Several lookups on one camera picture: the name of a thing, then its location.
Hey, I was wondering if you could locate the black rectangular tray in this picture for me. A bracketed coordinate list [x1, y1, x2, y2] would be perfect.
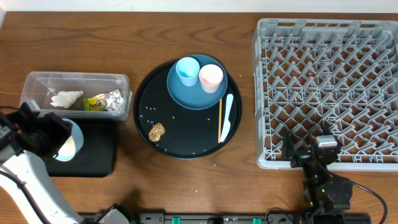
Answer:
[47, 119, 118, 177]

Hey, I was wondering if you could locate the light blue bowl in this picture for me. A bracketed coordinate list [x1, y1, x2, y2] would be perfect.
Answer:
[54, 118, 84, 162]

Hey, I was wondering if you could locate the light blue plastic knife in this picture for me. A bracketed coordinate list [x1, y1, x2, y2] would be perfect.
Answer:
[220, 93, 234, 142]

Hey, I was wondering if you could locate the dark blue plate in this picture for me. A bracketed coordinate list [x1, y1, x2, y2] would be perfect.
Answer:
[167, 54, 228, 110]

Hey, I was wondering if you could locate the yellow snack wrapper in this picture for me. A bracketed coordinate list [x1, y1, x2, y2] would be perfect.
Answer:
[83, 90, 124, 111]

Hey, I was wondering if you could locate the pink cup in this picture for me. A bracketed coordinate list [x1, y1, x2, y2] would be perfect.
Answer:
[199, 64, 223, 93]

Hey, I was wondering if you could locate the clear plastic bin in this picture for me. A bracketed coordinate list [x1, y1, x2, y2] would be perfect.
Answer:
[20, 72, 132, 121]

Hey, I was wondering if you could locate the brown walnut shell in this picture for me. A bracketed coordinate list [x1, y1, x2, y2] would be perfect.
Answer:
[149, 123, 165, 142]

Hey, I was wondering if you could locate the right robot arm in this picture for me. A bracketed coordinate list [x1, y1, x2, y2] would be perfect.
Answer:
[282, 123, 353, 216]

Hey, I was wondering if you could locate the light blue cup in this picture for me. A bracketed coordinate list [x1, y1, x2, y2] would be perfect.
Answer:
[176, 57, 200, 87]

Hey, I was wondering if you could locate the black mounting rail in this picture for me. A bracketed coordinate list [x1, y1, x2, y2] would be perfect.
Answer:
[80, 212, 373, 224]

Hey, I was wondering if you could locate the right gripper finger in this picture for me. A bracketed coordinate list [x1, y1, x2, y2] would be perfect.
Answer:
[322, 121, 342, 146]
[282, 128, 298, 157]

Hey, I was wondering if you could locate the grey dishwasher rack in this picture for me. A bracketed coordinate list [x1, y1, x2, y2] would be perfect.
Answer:
[252, 19, 397, 172]

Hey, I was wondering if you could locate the round black serving tray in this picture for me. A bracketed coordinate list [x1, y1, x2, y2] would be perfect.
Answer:
[133, 60, 243, 159]

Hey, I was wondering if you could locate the white tissue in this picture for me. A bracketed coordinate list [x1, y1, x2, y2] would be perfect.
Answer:
[50, 91, 84, 108]

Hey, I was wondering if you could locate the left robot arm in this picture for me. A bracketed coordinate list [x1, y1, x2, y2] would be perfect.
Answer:
[1, 101, 85, 223]

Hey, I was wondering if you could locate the wooden chopstick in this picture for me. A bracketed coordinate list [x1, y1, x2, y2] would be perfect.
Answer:
[218, 98, 223, 144]

